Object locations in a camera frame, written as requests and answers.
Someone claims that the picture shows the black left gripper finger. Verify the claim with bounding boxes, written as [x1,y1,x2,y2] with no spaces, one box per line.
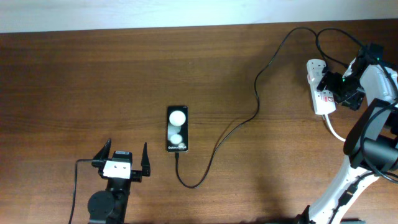
[93,139,111,161]
[141,142,151,177]

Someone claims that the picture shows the black Galaxy smartphone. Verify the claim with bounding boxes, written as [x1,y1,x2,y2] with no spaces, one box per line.
[166,105,188,152]

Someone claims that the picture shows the black charger cable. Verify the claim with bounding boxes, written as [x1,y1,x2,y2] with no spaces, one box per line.
[175,26,329,189]

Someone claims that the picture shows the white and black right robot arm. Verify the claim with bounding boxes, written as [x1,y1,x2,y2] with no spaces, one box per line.
[294,44,397,223]

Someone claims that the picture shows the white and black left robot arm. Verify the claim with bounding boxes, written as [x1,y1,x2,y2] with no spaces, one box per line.
[88,139,151,224]

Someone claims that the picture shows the white USB charger plug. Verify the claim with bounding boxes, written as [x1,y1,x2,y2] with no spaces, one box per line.
[307,59,326,84]

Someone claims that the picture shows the white power strip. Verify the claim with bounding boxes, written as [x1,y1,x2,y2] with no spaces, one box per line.
[306,58,337,116]

